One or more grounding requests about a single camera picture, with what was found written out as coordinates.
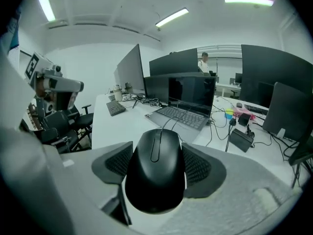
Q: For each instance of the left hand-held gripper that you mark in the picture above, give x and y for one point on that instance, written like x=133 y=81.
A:
x=36 y=67

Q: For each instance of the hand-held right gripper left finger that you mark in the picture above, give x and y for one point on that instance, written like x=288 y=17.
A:
x=80 y=180

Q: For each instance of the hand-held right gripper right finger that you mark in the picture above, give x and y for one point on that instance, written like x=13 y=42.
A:
x=232 y=192

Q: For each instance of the black mouse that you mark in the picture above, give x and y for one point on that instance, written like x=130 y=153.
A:
x=155 y=177

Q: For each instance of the small grey domed object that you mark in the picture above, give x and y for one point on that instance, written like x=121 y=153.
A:
x=239 y=105

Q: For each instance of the slim black office chair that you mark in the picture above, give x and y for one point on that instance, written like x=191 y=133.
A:
x=83 y=121

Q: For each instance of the bulky black office chair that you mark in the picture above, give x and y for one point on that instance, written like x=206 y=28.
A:
x=58 y=128

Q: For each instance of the small black keyboard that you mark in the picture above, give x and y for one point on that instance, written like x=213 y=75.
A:
x=111 y=97

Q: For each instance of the white bottle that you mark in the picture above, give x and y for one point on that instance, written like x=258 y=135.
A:
x=118 y=93

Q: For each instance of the black power adapter brick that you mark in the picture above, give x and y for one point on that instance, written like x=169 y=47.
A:
x=241 y=141

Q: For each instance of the large black keyboard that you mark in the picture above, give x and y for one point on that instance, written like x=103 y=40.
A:
x=115 y=108

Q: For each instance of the black monitor with V-stand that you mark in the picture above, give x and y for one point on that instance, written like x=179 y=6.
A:
x=132 y=72

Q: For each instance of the small black box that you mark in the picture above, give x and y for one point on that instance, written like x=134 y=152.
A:
x=244 y=119

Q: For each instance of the person's blue printed shirt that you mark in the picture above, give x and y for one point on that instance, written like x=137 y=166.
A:
x=14 y=33

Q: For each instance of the yellow and blue cup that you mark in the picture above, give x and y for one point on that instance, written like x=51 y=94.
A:
x=229 y=114

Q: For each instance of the black monitor on tripod legs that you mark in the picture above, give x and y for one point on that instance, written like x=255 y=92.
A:
x=302 y=150

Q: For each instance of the pink package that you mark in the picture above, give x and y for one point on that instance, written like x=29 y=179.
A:
x=244 y=111

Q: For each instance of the ceiling light strip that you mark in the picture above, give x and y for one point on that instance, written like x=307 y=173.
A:
x=45 y=2
x=248 y=0
x=172 y=17

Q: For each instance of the distant black keyboard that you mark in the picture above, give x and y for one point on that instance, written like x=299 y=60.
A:
x=256 y=109

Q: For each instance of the grey-backed monitor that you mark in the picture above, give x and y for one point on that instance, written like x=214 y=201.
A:
x=288 y=111

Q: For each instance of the grey open laptop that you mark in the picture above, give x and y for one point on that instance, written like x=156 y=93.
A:
x=188 y=94

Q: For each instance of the distant black monitor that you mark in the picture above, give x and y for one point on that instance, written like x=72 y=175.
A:
x=173 y=62

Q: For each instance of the large black curved monitor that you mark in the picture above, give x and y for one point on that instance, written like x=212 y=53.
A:
x=274 y=75

